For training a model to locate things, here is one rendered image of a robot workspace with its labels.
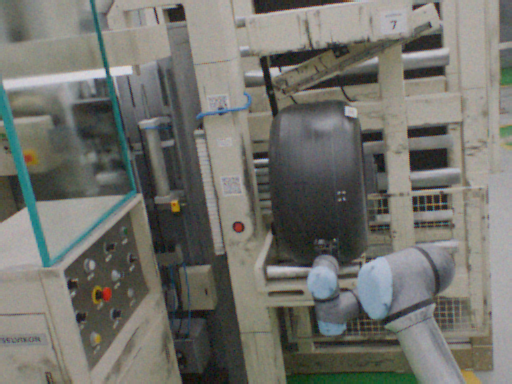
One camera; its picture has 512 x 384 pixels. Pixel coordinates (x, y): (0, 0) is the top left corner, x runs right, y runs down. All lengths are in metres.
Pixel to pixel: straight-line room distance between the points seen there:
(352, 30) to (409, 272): 1.13
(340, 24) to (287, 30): 0.19
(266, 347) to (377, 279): 1.16
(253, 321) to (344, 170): 0.77
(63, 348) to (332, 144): 0.95
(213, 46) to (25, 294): 0.95
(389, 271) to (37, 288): 0.86
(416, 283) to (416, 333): 0.10
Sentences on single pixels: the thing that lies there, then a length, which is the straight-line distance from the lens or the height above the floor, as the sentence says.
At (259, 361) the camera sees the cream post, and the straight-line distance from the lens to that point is 2.32.
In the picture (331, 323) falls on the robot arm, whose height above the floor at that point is 0.97.
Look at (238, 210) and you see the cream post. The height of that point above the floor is 1.12.
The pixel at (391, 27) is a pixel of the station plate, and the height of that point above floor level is 1.68.
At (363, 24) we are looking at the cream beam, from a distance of 2.11.
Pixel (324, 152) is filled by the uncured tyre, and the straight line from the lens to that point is 1.76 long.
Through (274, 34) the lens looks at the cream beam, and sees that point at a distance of 2.13.
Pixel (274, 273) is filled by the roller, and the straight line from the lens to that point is 2.02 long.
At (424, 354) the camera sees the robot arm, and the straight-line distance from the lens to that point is 1.20.
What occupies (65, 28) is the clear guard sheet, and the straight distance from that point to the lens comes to 1.69.
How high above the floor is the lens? 1.80
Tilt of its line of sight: 16 degrees down
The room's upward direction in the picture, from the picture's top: 8 degrees counter-clockwise
